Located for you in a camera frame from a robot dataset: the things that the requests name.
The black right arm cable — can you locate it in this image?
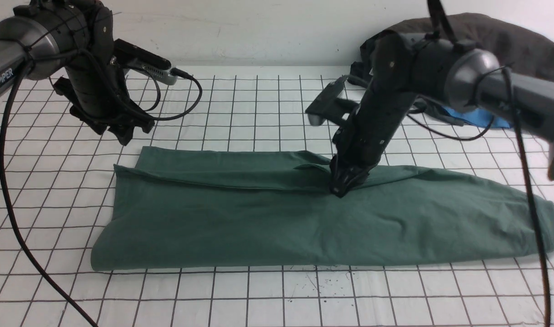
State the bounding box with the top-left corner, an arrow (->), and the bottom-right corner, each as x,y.
404,0 -> 552,327

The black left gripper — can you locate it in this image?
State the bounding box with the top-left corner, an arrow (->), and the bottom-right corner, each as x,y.
53,59 -> 155,146

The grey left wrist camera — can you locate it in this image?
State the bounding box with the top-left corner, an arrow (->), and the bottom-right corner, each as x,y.
114,39 -> 177,86

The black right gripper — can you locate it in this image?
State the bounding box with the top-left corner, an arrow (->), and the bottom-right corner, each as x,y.
329,86 -> 416,198

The blue garment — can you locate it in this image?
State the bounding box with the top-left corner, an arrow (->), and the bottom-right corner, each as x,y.
443,106 -> 512,129

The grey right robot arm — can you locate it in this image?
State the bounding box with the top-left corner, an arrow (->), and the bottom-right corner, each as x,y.
329,33 -> 554,197

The white grid tablecloth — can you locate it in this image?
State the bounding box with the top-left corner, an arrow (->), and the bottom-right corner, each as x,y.
0,66 -> 544,327

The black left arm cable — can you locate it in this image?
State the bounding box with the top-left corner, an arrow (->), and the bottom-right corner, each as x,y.
0,64 -> 203,327

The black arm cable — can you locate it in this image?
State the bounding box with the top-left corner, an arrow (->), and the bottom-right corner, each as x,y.
0,64 -> 203,327
404,0 -> 552,327

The green long-sleeved shirt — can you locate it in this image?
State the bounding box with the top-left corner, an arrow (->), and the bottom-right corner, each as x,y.
90,147 -> 537,271

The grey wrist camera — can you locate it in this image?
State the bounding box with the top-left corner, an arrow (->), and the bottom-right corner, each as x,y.
114,39 -> 177,86
304,75 -> 368,126

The dark grey garment pile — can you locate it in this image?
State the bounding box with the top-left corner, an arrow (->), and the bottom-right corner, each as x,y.
349,13 -> 554,125

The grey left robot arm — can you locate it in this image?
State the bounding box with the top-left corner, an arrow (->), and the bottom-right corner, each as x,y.
0,0 -> 158,145

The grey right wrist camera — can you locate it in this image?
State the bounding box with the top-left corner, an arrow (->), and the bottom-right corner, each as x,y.
304,75 -> 368,126

